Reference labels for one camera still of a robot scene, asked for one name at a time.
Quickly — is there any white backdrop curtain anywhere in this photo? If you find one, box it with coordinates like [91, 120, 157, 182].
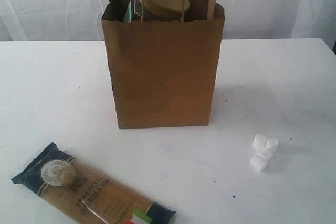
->
[1, 0, 335, 47]

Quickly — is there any clear jar gold lid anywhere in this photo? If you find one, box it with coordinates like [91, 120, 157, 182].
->
[123, 0, 190, 23]

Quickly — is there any spaghetti packet dark blue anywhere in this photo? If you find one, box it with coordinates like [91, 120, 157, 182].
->
[11, 142, 176, 224]

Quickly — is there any brown paper bag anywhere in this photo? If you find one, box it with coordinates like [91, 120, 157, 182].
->
[101, 0, 225, 129]

